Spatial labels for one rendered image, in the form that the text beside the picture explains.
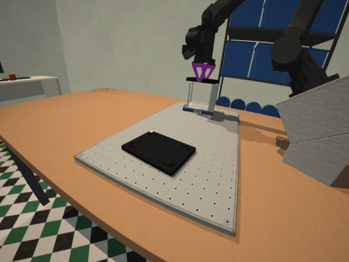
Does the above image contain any white well plate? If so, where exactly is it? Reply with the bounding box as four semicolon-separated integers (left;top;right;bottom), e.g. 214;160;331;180
188;102;209;111

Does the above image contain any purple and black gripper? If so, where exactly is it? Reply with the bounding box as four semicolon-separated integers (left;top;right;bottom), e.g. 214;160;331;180
192;44;216;82

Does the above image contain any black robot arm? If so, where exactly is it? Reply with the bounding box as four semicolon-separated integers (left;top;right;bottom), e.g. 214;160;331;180
182;0;340;98

